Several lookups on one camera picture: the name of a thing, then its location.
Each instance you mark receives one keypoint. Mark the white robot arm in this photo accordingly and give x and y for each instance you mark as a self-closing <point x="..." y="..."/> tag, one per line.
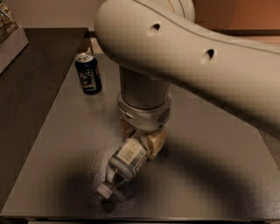
<point x="152" y="44"/>

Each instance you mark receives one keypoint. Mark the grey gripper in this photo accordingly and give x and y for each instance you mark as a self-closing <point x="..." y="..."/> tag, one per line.
<point x="145" y="119"/>

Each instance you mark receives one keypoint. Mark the clear blue plastic water bottle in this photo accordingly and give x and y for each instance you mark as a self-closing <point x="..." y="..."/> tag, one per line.
<point x="123" y="166"/>

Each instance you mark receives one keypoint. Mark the white box with snacks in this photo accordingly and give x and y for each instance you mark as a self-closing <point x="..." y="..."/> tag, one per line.
<point x="13" y="39"/>

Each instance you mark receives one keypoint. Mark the dark side table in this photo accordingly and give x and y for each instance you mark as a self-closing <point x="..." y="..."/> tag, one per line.
<point x="28" y="87"/>

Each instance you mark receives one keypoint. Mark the blue pepsi can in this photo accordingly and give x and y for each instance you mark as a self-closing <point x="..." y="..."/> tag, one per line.
<point x="87" y="68"/>

